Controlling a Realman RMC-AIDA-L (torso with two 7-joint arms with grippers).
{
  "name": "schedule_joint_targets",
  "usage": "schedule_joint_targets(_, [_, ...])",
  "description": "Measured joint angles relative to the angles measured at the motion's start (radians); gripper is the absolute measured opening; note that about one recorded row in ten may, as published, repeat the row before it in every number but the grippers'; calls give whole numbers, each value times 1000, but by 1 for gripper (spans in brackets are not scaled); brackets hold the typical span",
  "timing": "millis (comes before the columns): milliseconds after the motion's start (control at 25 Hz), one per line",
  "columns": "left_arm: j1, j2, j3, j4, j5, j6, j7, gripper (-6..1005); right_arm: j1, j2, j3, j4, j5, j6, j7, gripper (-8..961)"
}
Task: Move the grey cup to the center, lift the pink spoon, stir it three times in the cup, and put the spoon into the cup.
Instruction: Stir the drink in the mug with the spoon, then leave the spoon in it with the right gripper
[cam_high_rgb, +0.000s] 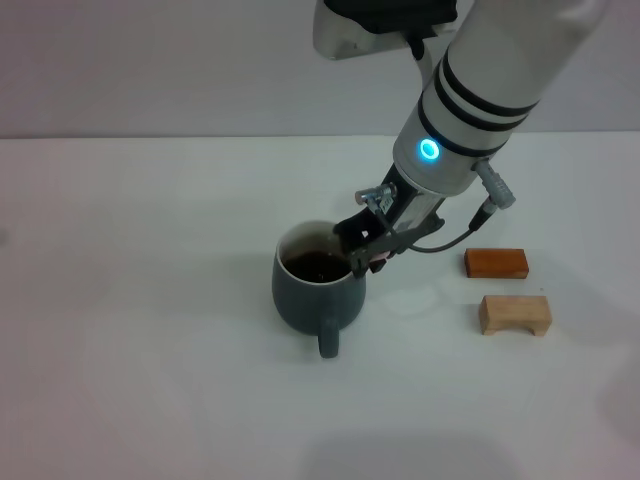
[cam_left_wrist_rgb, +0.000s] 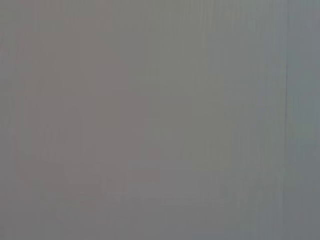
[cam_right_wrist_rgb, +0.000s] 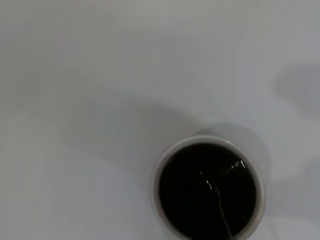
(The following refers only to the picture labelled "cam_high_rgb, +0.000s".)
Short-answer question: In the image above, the orange wooden block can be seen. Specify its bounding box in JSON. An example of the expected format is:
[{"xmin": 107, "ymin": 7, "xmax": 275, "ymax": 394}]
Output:
[{"xmin": 463, "ymin": 247, "xmax": 530, "ymax": 281}]

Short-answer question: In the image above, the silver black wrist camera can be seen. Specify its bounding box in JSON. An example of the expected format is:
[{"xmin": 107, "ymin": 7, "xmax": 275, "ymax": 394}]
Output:
[{"xmin": 312, "ymin": 0, "xmax": 460, "ymax": 64}]

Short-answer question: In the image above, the dark coffee liquid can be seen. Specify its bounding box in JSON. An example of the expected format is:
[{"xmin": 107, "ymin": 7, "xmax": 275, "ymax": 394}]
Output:
[{"xmin": 279, "ymin": 249, "xmax": 354, "ymax": 285}]

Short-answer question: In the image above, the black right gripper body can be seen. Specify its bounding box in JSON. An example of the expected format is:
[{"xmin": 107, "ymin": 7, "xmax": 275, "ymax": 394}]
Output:
[{"xmin": 372, "ymin": 167, "xmax": 446, "ymax": 236}]

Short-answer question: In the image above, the grey ceramic mug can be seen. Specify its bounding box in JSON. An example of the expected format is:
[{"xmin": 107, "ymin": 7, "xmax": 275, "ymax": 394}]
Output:
[{"xmin": 271, "ymin": 220, "xmax": 369, "ymax": 360}]

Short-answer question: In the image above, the cable with clear plug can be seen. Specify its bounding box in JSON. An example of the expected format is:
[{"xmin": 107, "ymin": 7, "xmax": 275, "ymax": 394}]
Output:
[{"xmin": 354, "ymin": 183, "xmax": 401, "ymax": 236}]

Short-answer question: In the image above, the grey cable with metal connector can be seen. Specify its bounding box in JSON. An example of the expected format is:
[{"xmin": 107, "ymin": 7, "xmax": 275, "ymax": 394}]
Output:
[{"xmin": 405, "ymin": 156, "xmax": 519, "ymax": 254}]

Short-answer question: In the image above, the light wooden spoon rest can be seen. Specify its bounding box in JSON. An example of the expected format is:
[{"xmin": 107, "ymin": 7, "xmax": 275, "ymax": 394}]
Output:
[{"xmin": 478, "ymin": 294, "xmax": 553, "ymax": 338}]

